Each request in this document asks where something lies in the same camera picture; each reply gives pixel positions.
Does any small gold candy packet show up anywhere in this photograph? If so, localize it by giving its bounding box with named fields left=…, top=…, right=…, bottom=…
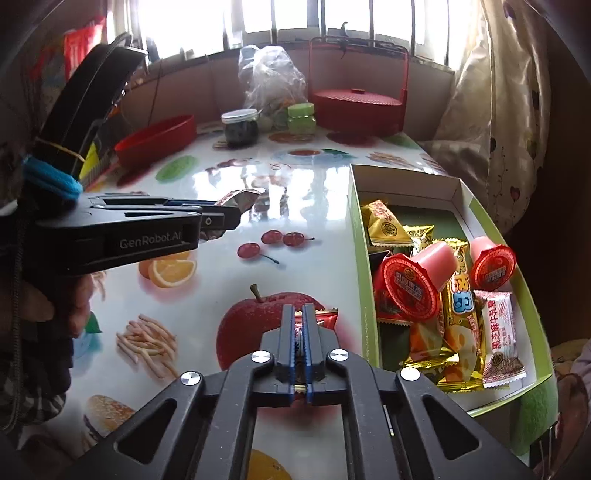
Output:
left=360, top=199, right=414, bottom=247
left=402, top=224, right=437, bottom=254

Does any green cardboard box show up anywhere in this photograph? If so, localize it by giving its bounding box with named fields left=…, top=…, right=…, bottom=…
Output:
left=347, top=162, right=559, bottom=455

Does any clear plastic bag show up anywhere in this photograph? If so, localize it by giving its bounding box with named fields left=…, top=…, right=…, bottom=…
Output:
left=238, top=45, right=309, bottom=130

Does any brown patterned cloth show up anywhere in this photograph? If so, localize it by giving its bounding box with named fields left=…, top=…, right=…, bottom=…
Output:
left=549, top=339, right=591, bottom=462

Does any black braided cable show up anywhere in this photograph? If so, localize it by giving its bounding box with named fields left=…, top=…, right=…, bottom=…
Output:
left=4, top=34, right=134, bottom=432

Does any black wall cable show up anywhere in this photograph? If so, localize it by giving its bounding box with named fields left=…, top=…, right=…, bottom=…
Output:
left=148, top=60, right=162, bottom=125

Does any red foil candy packet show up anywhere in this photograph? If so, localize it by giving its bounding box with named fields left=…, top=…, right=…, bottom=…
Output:
left=294, top=308, right=341, bottom=393

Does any red snack packet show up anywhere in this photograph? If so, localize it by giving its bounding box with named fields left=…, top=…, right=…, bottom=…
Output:
left=375, top=272, right=416, bottom=326

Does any long gold snack bar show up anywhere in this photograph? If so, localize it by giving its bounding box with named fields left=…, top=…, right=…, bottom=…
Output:
left=438, top=239, right=483, bottom=365

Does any red oval tray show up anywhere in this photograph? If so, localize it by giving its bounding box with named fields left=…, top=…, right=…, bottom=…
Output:
left=114, top=114, right=197, bottom=169

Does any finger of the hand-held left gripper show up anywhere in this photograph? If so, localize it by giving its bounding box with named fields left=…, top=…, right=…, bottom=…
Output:
left=91, top=206, right=244, bottom=239
left=85, top=194, right=223, bottom=208

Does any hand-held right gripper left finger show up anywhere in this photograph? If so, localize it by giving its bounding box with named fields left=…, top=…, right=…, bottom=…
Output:
left=60, top=304, right=298, bottom=480

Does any striped box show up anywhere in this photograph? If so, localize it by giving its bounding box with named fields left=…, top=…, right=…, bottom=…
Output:
left=90, top=136, right=120, bottom=185

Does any person's left forearm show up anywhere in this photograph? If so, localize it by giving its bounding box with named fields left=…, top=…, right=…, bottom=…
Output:
left=0, top=318, right=75, bottom=435

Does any red printed bag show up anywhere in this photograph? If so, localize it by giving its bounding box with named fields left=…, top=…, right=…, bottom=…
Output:
left=62, top=18, right=107, bottom=79

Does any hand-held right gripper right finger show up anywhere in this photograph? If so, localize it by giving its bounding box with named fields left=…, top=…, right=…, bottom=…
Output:
left=302, top=302, right=536, bottom=480

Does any person's left hand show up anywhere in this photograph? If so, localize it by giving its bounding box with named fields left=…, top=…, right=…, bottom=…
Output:
left=68, top=272, right=101, bottom=341

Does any pink jelly cup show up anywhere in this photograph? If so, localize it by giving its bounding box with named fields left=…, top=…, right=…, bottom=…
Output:
left=468, top=235, right=518, bottom=292
left=374, top=241, right=458, bottom=324

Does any cream patterned curtain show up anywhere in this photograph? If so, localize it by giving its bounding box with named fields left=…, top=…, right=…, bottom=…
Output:
left=420, top=0, right=555, bottom=232

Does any dark jar with clear lid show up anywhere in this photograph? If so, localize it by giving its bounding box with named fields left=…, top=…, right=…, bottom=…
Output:
left=221, top=110, right=260, bottom=149

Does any white red candy packet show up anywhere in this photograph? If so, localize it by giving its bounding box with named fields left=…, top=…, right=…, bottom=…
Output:
left=473, top=290, right=527, bottom=388
left=215, top=187, right=266, bottom=213

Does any window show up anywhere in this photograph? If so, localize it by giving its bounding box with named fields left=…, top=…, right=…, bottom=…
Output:
left=111, top=0, right=462, bottom=65

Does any red basket with handle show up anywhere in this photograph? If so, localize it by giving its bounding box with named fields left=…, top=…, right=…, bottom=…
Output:
left=308, top=36, right=411, bottom=137

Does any green lidded jar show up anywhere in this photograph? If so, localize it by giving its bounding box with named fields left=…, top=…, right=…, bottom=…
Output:
left=287, top=103, right=317, bottom=136

